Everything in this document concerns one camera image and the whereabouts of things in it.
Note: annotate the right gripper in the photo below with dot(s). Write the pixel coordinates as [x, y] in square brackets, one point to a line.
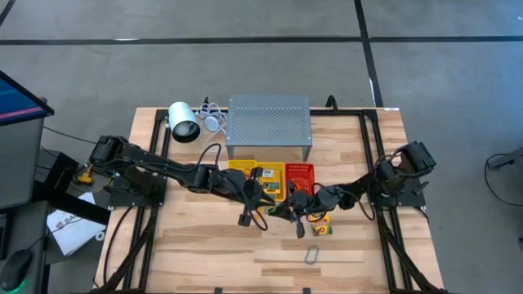
[300, 204]

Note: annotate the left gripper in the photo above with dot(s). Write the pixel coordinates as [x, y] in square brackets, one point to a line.
[251, 192]

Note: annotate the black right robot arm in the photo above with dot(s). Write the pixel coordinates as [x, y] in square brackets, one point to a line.
[412, 159]

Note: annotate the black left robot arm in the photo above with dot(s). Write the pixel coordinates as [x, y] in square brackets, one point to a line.
[163, 167]

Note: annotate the white cylindrical desk lamp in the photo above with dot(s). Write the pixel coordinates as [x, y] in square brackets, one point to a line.
[181, 118]

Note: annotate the yellow plastic slotted basket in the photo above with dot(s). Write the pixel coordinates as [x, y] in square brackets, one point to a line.
[237, 164]
[278, 165]

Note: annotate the red plastic slotted basket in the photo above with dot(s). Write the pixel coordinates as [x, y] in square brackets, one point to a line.
[300, 169]

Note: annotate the blue rubber band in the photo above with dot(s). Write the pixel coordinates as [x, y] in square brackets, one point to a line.
[306, 255]

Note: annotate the grey perforated metal shelf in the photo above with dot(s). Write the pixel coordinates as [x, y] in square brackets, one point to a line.
[269, 122]

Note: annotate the white paper sheet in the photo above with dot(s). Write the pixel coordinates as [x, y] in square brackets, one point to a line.
[73, 232]

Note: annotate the black floor stand leg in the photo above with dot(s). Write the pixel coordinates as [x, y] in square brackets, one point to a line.
[506, 161]

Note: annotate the blue monitor screen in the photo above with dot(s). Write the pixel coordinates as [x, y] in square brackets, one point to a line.
[20, 163]

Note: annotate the black computer mouse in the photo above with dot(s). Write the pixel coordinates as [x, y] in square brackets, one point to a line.
[14, 269]

